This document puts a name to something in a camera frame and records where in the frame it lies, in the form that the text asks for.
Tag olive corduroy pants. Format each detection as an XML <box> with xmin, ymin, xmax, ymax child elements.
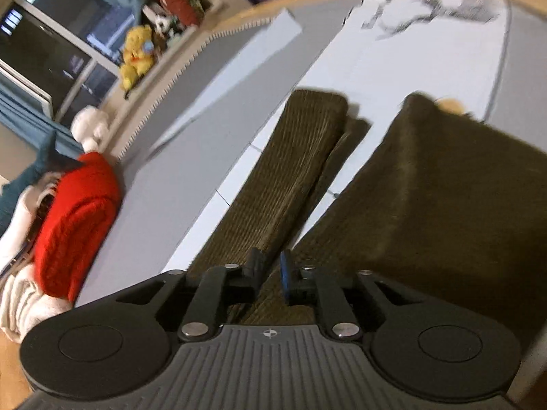
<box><xmin>186</xmin><ymin>90</ymin><xmax>547</xmax><ymax>340</ymax></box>

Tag panda plush toy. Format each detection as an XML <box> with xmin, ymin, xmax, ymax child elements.
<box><xmin>144</xmin><ymin>5</ymin><xmax>174</xmax><ymax>37</ymax></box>

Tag red folded blanket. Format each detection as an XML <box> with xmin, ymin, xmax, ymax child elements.
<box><xmin>33</xmin><ymin>151</ymin><xmax>123</xmax><ymax>305</ymax></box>

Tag white folded duvet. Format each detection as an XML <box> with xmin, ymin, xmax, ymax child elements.
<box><xmin>0</xmin><ymin>181</ymin><xmax>49</xmax><ymax>276</ymax></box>

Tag white plush toy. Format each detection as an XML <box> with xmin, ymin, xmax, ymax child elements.
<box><xmin>70</xmin><ymin>106</ymin><xmax>111</xmax><ymax>153</ymax></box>

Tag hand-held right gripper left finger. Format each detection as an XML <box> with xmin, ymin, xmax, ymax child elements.
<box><xmin>115</xmin><ymin>248</ymin><xmax>268</xmax><ymax>343</ymax></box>

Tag yellow bear plush toy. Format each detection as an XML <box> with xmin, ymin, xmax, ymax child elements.
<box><xmin>119</xmin><ymin>26</ymin><xmax>155</xmax><ymax>91</ymax></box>

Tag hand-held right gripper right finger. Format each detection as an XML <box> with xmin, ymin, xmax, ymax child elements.
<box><xmin>280</xmin><ymin>251</ymin><xmax>428</xmax><ymax>343</ymax></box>

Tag cream folded blanket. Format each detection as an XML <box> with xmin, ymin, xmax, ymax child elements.
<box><xmin>0</xmin><ymin>263</ymin><xmax>74</xmax><ymax>344</ymax></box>

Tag window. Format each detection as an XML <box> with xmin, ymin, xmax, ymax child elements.
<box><xmin>0</xmin><ymin>0</ymin><xmax>144</xmax><ymax>114</ymax></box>

